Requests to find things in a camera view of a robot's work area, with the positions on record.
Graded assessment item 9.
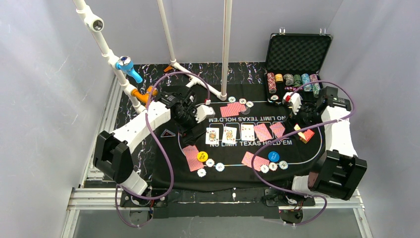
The red card player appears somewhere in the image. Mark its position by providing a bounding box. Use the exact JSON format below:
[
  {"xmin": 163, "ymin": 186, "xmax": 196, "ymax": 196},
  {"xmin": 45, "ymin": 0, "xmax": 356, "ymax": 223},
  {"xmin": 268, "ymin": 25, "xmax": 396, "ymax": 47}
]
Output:
[
  {"xmin": 182, "ymin": 145, "xmax": 204, "ymax": 172},
  {"xmin": 241, "ymin": 152, "xmax": 270, "ymax": 172}
]

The jack of clubs card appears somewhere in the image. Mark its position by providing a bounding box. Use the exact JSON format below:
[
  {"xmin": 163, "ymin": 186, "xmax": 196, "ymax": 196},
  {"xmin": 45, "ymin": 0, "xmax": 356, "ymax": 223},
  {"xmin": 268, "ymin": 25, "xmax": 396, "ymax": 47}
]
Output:
[{"xmin": 205, "ymin": 127, "xmax": 219, "ymax": 145}]

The playing card deck box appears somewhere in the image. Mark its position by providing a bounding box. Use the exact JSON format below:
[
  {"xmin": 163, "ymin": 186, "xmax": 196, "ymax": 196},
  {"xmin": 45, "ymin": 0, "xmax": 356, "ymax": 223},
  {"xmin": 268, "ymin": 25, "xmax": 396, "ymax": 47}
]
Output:
[{"xmin": 296, "ymin": 129, "xmax": 315, "ymax": 144}]

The yellow big blind button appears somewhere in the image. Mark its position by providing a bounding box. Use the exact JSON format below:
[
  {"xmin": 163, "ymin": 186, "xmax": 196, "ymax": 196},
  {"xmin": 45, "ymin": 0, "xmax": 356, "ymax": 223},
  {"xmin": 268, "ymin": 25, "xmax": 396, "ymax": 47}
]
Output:
[{"xmin": 197, "ymin": 151, "xmax": 209, "ymax": 163}]

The queen of hearts card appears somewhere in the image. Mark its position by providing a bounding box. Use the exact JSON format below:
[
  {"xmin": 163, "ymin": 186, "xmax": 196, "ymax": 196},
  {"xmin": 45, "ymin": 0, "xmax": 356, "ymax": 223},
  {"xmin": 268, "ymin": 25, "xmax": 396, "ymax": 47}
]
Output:
[{"xmin": 222, "ymin": 126, "xmax": 237, "ymax": 145}]

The light blue chip row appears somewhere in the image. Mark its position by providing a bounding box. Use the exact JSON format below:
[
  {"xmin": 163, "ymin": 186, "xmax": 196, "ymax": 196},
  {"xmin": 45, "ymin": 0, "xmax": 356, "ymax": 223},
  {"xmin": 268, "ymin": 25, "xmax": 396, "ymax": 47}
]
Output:
[
  {"xmin": 278, "ymin": 161, "xmax": 289, "ymax": 170},
  {"xmin": 215, "ymin": 163, "xmax": 225, "ymax": 172}
]

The red card mat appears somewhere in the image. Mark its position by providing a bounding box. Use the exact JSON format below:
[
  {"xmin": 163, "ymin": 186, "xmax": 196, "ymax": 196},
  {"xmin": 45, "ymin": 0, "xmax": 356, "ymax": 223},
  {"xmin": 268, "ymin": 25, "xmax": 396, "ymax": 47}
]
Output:
[{"xmin": 254, "ymin": 123, "xmax": 272, "ymax": 142}]

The blue small blind button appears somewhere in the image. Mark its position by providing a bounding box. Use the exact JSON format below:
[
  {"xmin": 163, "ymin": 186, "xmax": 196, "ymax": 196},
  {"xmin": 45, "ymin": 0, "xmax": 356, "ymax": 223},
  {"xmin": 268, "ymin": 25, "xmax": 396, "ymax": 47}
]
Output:
[{"xmin": 267, "ymin": 151, "xmax": 280, "ymax": 163}]

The clear dealer button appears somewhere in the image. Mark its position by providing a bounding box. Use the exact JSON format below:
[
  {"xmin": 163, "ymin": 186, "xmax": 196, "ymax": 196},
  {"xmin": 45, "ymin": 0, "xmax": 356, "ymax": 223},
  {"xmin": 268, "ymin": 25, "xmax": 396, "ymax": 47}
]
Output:
[{"xmin": 241, "ymin": 107, "xmax": 251, "ymax": 115}]

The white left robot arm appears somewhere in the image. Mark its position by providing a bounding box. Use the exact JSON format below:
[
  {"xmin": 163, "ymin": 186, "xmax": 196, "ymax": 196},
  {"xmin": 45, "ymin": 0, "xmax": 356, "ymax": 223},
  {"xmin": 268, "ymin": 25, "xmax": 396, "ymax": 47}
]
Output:
[{"xmin": 93, "ymin": 87, "xmax": 215, "ymax": 199}]

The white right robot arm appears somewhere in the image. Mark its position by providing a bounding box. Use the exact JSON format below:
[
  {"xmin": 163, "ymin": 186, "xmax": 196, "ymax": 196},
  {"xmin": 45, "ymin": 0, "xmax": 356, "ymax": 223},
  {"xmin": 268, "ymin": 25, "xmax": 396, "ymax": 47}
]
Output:
[{"xmin": 283, "ymin": 86, "xmax": 367, "ymax": 200}]

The clear plastic card wedge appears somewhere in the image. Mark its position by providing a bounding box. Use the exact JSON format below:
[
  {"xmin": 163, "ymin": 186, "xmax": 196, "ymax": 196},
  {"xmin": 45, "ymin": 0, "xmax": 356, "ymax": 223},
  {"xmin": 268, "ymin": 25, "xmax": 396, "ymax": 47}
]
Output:
[{"xmin": 160, "ymin": 129, "xmax": 176, "ymax": 138}]

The pink poker chip stack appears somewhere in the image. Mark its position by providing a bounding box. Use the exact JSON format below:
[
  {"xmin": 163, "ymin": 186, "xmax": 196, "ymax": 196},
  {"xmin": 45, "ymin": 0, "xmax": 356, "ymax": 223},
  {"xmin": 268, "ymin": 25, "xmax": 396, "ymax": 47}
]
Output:
[{"xmin": 309, "ymin": 74, "xmax": 321, "ymax": 98}]

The light blue chip stack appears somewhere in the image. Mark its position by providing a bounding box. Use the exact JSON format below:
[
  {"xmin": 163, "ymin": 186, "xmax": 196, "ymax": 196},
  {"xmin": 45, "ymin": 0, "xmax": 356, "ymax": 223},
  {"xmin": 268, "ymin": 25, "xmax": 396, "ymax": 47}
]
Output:
[{"xmin": 301, "ymin": 73, "xmax": 312, "ymax": 92}]

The green poker chip stack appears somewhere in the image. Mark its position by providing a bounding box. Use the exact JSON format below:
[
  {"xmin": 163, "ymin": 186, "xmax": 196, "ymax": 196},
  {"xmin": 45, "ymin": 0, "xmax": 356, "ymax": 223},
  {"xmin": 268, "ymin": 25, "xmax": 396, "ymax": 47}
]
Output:
[{"xmin": 293, "ymin": 74, "xmax": 302, "ymax": 87}]

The grey poker chip stack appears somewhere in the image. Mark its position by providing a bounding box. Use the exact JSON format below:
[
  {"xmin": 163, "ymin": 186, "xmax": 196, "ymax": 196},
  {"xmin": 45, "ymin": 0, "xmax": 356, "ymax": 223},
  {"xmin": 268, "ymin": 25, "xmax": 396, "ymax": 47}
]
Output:
[{"xmin": 283, "ymin": 74, "xmax": 294, "ymax": 86}]

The orange plastic faucet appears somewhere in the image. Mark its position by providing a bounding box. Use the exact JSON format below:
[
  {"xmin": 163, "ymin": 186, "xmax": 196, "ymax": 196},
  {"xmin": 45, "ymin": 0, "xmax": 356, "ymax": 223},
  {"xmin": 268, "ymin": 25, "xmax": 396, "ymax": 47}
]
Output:
[{"xmin": 131, "ymin": 86, "xmax": 158, "ymax": 104}]

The red poker chip stack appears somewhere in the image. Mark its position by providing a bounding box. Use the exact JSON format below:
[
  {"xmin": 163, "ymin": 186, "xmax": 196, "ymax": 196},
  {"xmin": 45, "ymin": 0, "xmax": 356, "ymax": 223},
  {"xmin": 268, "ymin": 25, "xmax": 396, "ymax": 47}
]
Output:
[{"xmin": 267, "ymin": 72, "xmax": 277, "ymax": 94}]

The yellow poker chip stack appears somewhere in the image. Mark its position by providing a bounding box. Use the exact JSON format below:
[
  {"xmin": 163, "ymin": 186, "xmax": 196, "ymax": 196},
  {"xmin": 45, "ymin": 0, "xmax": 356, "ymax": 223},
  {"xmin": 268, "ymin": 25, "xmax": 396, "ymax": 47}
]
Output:
[{"xmin": 275, "ymin": 73, "xmax": 284, "ymax": 83}]

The black poker table mat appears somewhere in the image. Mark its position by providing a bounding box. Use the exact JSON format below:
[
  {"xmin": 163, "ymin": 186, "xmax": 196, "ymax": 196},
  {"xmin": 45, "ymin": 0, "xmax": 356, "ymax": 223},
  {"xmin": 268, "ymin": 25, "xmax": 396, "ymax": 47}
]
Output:
[{"xmin": 156, "ymin": 84, "xmax": 325, "ymax": 192}]

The black poker chip case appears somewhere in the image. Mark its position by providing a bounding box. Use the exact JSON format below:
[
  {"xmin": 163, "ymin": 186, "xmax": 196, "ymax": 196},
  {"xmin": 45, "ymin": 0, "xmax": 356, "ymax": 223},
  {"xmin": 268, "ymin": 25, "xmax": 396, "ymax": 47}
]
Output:
[{"xmin": 263, "ymin": 33, "xmax": 333, "ymax": 106}]

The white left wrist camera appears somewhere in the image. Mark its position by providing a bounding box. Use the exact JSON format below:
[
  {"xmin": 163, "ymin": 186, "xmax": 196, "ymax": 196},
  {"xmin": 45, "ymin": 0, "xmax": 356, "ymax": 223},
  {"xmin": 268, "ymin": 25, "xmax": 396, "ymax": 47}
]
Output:
[{"xmin": 195, "ymin": 105, "xmax": 215, "ymax": 123}]

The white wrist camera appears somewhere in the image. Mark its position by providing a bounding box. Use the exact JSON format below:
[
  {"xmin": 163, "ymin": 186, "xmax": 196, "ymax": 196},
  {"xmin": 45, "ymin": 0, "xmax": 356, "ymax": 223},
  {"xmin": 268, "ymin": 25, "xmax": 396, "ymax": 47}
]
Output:
[
  {"xmin": 282, "ymin": 92, "xmax": 302, "ymax": 115},
  {"xmin": 195, "ymin": 105, "xmax": 215, "ymax": 123}
]

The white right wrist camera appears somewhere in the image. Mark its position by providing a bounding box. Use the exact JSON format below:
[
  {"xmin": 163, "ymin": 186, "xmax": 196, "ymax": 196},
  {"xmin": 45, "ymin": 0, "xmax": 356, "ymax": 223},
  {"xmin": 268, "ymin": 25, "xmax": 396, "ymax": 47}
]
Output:
[{"xmin": 282, "ymin": 92, "xmax": 302, "ymax": 115}]

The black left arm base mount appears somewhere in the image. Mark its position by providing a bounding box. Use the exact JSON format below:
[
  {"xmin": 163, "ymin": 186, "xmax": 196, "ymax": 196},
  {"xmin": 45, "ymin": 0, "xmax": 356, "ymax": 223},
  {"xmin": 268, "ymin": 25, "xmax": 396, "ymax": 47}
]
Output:
[{"xmin": 119, "ymin": 187, "xmax": 169, "ymax": 227}]

